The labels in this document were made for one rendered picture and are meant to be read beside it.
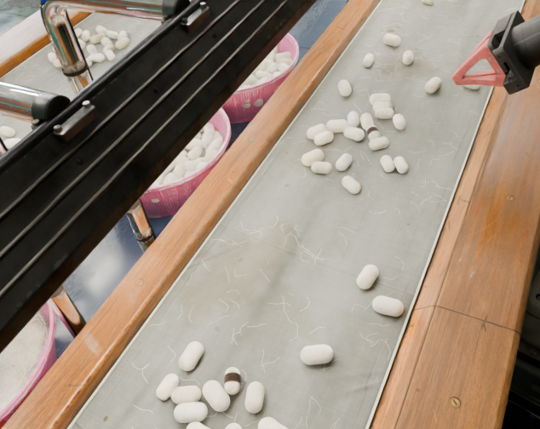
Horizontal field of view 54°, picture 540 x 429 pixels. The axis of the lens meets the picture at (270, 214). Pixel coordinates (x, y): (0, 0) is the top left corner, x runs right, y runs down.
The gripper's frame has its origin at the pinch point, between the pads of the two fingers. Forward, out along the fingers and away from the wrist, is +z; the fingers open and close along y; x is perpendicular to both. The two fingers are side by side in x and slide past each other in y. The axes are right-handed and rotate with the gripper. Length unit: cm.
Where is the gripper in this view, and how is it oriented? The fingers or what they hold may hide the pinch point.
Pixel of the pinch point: (459, 77)
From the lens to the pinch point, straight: 81.3
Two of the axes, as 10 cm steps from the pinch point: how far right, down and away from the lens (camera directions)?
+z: -6.2, 2.3, 7.5
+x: 6.4, 7.0, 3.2
